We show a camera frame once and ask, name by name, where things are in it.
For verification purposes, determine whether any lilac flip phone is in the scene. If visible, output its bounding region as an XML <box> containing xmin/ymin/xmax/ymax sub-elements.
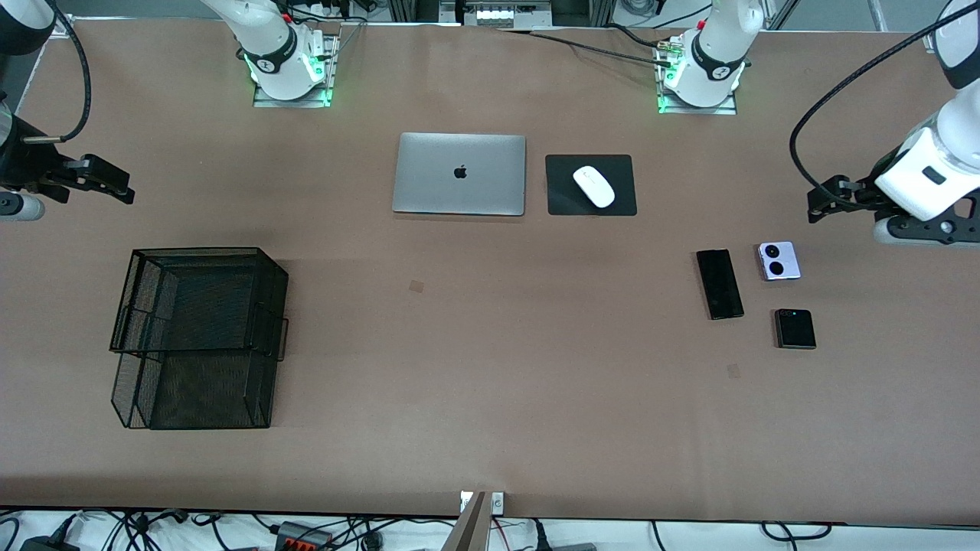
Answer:
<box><xmin>758</xmin><ymin>241</ymin><xmax>802</xmax><ymax>282</ymax></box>

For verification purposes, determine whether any black flip phone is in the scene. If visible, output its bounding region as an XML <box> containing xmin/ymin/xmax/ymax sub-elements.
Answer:
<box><xmin>774</xmin><ymin>308</ymin><xmax>817</xmax><ymax>350</ymax></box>

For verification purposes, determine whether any long black slab phone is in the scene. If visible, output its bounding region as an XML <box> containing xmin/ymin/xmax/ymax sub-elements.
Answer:
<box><xmin>696</xmin><ymin>249</ymin><xmax>745</xmax><ymax>321</ymax></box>

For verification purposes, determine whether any black mesh two-tier tray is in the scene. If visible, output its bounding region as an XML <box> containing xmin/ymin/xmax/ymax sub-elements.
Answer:
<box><xmin>109</xmin><ymin>246</ymin><xmax>290</xmax><ymax>431</ymax></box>

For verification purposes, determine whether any white computer mouse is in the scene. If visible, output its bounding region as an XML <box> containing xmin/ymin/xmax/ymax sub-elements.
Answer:
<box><xmin>573</xmin><ymin>165</ymin><xmax>616</xmax><ymax>209</ymax></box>

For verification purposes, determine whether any black mouse pad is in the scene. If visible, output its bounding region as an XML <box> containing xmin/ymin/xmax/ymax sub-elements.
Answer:
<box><xmin>545</xmin><ymin>154</ymin><xmax>638</xmax><ymax>217</ymax></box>

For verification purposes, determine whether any silver closed laptop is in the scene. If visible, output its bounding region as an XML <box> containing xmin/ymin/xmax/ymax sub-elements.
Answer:
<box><xmin>392</xmin><ymin>132</ymin><xmax>528</xmax><ymax>217</ymax></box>

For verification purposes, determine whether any white socket strip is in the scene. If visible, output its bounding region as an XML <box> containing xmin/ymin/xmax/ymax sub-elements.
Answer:
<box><xmin>459</xmin><ymin>0</ymin><xmax>552</xmax><ymax>28</ymax></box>

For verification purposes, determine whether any black orange power strip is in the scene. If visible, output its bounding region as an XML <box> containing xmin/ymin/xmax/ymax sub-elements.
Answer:
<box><xmin>276</xmin><ymin>522</ymin><xmax>334</xmax><ymax>551</ymax></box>

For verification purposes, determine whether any grey slanted beam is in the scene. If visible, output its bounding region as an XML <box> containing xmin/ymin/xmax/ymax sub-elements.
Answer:
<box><xmin>443</xmin><ymin>491</ymin><xmax>491</xmax><ymax>551</ymax></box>

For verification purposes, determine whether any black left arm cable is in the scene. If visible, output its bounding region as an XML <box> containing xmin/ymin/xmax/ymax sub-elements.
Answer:
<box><xmin>789</xmin><ymin>4</ymin><xmax>980</xmax><ymax>201</ymax></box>

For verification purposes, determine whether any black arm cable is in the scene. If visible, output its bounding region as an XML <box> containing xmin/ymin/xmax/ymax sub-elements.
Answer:
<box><xmin>789</xmin><ymin>4</ymin><xmax>980</xmax><ymax>201</ymax></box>
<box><xmin>23</xmin><ymin>4</ymin><xmax>93</xmax><ymax>146</ymax></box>

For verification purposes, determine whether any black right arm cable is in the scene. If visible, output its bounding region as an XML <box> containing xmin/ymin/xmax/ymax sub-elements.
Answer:
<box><xmin>23</xmin><ymin>4</ymin><xmax>93</xmax><ymax>146</ymax></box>

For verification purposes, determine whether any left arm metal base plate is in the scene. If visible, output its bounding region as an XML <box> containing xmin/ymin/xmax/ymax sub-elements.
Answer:
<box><xmin>657</xmin><ymin>34</ymin><xmax>740</xmax><ymax>116</ymax></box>

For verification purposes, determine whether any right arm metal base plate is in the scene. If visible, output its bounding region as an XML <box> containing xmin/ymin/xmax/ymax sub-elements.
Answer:
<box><xmin>253</xmin><ymin>34</ymin><xmax>338</xmax><ymax>109</ymax></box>

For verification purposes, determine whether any black cable on table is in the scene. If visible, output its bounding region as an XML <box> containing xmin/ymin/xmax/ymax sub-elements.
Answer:
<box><xmin>496</xmin><ymin>27</ymin><xmax>675</xmax><ymax>68</ymax></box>

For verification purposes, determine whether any black looped floor cable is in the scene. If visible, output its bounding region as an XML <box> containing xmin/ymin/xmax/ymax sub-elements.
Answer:
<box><xmin>760</xmin><ymin>521</ymin><xmax>833</xmax><ymax>541</ymax></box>

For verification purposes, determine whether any small metal edge bracket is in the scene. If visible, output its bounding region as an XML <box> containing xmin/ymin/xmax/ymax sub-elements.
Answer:
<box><xmin>459</xmin><ymin>491</ymin><xmax>506</xmax><ymax>515</ymax></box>

